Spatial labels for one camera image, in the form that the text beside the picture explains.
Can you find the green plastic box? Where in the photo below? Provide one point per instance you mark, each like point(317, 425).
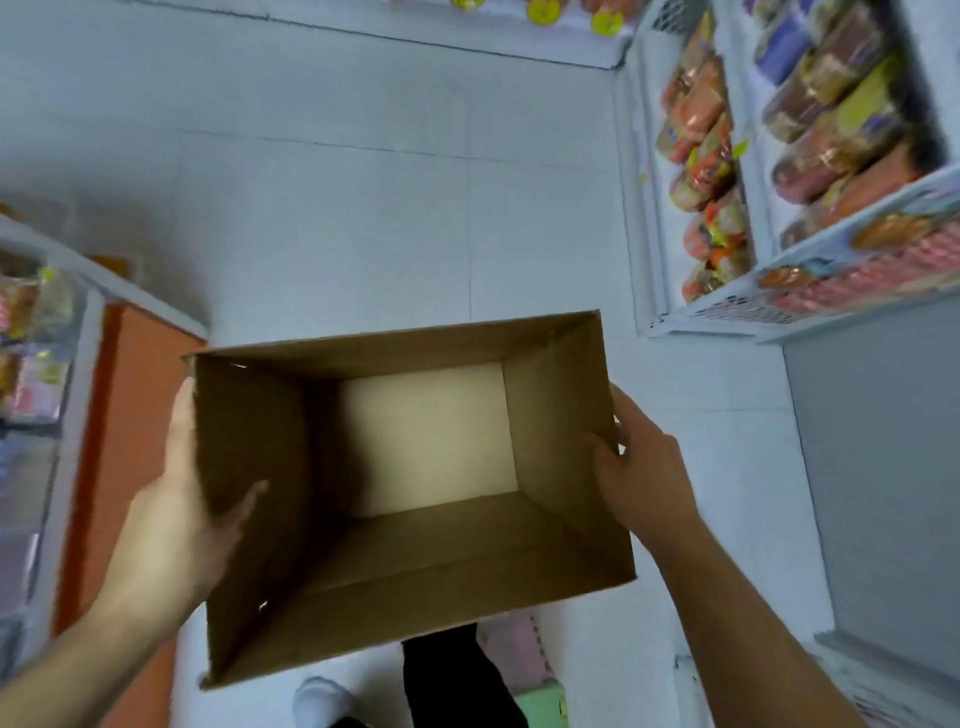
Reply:
point(544, 709)

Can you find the white shelf unit orange base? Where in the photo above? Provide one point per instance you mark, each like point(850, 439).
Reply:
point(112, 420)

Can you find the row of yellow round packets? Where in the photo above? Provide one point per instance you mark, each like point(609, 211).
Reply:
point(570, 11)

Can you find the person's left hand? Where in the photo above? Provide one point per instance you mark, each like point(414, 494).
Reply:
point(161, 547)

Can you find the row of orange snack packets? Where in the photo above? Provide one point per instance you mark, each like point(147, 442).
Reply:
point(709, 172)

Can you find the person's right hand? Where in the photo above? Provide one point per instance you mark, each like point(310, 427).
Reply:
point(649, 480)

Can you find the pile of clear snack bags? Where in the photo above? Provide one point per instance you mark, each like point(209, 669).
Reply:
point(34, 337)

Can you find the person's right thumb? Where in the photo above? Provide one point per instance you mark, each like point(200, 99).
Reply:
point(604, 457)

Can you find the person's white shoe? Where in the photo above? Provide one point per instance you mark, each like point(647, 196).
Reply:
point(322, 705)

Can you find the pink plastic basket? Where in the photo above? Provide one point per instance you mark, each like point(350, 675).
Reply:
point(517, 649)

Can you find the brown cardboard box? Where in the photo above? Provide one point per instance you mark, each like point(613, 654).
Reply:
point(427, 442)

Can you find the row of brown snack packets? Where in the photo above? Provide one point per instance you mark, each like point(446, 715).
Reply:
point(840, 120)

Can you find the person's left forearm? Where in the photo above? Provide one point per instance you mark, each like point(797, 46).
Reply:
point(82, 667)

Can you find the person's left thumb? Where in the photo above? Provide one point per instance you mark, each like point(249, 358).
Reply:
point(238, 506)

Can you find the row of pink wrapped packets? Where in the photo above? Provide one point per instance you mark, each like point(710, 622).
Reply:
point(877, 266)

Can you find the person's black trouser leg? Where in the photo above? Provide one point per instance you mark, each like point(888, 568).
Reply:
point(457, 682)

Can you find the person's right forearm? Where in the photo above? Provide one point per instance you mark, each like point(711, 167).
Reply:
point(742, 637)

